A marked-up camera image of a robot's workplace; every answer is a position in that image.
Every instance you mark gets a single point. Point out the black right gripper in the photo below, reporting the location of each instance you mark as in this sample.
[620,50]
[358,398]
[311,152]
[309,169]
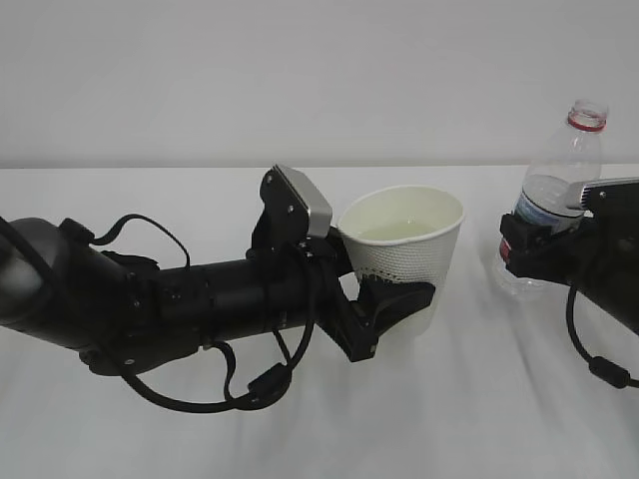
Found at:
[585,255]

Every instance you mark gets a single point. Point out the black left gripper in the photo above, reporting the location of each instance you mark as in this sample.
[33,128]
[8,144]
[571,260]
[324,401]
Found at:
[355,326]

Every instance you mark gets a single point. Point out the white paper coffee cup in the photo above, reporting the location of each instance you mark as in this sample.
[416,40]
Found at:
[405,233]

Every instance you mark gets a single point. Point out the clear plastic water bottle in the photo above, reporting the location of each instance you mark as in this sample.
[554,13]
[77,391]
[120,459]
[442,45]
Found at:
[572,154]

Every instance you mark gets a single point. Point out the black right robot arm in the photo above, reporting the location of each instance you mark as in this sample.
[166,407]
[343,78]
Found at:
[620,303]

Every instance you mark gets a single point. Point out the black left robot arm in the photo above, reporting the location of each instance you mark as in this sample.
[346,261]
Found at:
[136,315]

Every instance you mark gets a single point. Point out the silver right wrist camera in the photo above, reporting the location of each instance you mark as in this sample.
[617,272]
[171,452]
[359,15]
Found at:
[608,196]

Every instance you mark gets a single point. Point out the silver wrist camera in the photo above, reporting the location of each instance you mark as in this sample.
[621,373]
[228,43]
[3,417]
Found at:
[608,196]
[312,201]

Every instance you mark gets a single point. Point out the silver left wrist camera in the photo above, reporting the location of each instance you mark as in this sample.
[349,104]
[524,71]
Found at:
[312,201]

